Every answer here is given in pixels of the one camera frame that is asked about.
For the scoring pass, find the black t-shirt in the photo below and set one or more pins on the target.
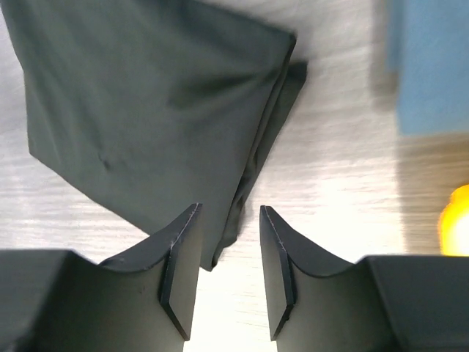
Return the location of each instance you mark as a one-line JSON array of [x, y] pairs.
[[147, 107]]

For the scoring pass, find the folded grey-blue t-shirt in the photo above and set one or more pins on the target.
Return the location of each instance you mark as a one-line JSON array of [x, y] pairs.
[[427, 47]]

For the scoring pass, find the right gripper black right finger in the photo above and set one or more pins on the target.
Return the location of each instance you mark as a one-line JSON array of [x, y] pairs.
[[317, 301]]

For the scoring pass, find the yellow plastic bin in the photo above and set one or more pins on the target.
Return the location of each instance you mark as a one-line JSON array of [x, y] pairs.
[[453, 224]]

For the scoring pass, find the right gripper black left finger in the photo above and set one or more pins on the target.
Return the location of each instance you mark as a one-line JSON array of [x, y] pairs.
[[141, 299]]

